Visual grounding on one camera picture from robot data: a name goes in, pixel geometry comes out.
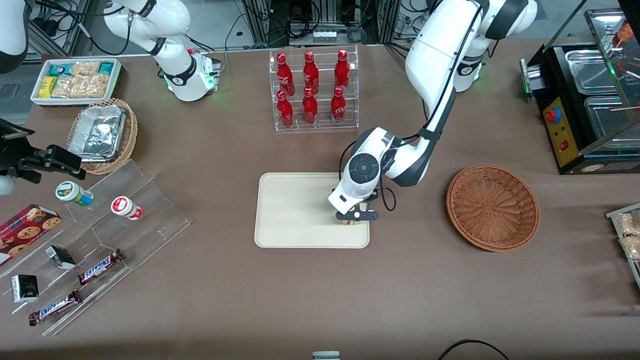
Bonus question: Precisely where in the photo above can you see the steel warmer pan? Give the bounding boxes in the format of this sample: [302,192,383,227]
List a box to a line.
[583,95,640,152]
[564,48,610,96]

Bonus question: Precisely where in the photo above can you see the aluminium frame post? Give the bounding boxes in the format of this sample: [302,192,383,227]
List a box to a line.
[377,0,401,45]
[243,0,271,45]

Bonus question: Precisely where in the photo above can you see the clear acrylic stepped display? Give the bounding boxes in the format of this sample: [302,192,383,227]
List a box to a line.
[0,158,192,337]

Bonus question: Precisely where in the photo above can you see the red label yogurt cup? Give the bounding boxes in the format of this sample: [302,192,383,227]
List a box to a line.
[110,195,145,222]

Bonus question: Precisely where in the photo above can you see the clear acrylic bottle rack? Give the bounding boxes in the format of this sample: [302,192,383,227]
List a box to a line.
[269,45,360,133]

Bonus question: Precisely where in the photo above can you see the white snack bin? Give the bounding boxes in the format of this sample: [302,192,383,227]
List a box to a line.
[30,57,124,109]

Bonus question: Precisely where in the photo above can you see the wicker basket with foil trays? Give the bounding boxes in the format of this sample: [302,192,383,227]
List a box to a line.
[66,97,139,176]

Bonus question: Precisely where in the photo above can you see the green label yogurt cup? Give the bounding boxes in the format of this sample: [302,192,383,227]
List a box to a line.
[54,180,95,208]

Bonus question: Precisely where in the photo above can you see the small black box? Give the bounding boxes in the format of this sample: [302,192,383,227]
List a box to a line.
[10,273,40,304]
[44,244,77,271]

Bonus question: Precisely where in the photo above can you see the round brown wicker basket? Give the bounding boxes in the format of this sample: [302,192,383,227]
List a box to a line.
[446,164,541,253]

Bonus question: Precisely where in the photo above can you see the clear cracker bag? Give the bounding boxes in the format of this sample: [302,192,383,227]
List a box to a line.
[51,74,109,99]
[69,60,102,77]

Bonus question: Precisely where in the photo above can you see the red cookie box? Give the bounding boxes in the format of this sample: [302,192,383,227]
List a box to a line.
[0,203,63,268]

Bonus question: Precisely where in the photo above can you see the Snickers bar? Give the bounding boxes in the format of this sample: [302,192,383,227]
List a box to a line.
[28,289,84,327]
[77,248,125,287]

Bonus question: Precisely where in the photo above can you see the clear bagged snack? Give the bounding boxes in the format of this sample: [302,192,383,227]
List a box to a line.
[619,235,640,261]
[615,212,640,236]

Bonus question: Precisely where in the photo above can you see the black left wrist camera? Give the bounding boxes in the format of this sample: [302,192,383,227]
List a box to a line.
[335,210,380,223]

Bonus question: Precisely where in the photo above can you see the red cola bottle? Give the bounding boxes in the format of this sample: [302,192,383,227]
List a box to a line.
[302,51,320,95]
[301,87,319,126]
[330,85,348,125]
[333,49,351,92]
[276,53,296,96]
[276,90,295,129]

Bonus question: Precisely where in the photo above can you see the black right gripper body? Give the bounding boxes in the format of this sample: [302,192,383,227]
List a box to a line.
[0,140,49,197]

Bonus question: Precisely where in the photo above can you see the black table cable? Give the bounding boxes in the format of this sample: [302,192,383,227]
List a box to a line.
[438,338,511,360]

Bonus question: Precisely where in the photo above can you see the black yellow food warmer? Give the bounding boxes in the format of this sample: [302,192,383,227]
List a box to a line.
[519,7,640,176]

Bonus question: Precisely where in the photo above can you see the grey wire snack rack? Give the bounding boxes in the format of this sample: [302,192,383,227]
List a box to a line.
[605,202,640,289]

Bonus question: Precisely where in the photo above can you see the aluminium foil tray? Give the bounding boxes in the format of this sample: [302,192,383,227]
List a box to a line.
[67,104,127,164]

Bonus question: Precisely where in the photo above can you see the cream plastic tray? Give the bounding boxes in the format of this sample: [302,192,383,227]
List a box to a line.
[254,172,371,249]

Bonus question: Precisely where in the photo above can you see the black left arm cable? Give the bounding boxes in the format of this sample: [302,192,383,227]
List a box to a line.
[339,0,493,213]

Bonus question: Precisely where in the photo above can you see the yellow snack pack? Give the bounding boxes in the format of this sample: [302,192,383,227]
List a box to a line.
[38,75,59,100]

